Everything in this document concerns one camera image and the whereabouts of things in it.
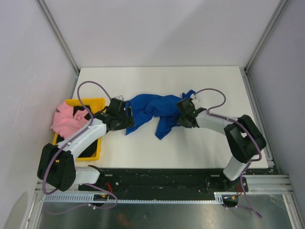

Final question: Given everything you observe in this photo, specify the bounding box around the blue t shirt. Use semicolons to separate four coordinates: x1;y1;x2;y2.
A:
125;90;195;140

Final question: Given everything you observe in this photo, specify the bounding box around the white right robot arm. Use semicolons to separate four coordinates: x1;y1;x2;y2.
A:
176;98;266;191

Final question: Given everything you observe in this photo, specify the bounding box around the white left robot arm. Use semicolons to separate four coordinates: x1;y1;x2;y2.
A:
37;98;134;195

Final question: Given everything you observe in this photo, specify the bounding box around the yellow plastic bin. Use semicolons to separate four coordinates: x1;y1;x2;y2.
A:
52;97;106;162

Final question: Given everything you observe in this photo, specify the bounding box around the black t shirt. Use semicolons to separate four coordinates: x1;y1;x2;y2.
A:
56;104;102;158

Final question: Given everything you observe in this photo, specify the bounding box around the pink t shirt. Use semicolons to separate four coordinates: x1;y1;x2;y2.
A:
50;101;91;139

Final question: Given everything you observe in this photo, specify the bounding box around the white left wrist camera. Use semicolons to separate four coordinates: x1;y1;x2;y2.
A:
112;95;124;102

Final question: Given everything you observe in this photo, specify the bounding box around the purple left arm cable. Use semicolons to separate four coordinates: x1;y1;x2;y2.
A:
42;81;120;195

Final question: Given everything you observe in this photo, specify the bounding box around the grey slotted cable duct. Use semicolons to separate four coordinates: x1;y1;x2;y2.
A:
42;192;224;206

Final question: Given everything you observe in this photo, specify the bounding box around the left aluminium frame post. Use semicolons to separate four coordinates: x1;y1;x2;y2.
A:
35;0;80;72

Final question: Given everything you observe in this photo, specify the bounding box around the aluminium frame post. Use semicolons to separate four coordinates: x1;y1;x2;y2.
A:
244;0;291;72
35;0;80;72

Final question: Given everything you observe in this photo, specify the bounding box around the right aluminium frame post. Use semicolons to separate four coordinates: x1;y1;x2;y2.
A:
244;0;291;72

